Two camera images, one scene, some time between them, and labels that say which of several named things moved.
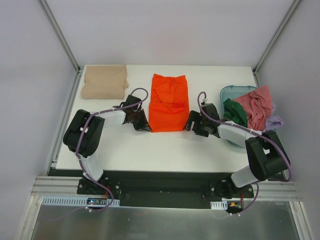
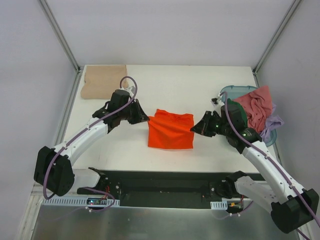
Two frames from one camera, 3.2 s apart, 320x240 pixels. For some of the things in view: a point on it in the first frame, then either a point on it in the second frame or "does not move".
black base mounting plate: (169, 188) does not move
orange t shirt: (169, 107) to (170, 131)
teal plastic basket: (233, 92) does not move
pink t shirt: (257, 105) does not move
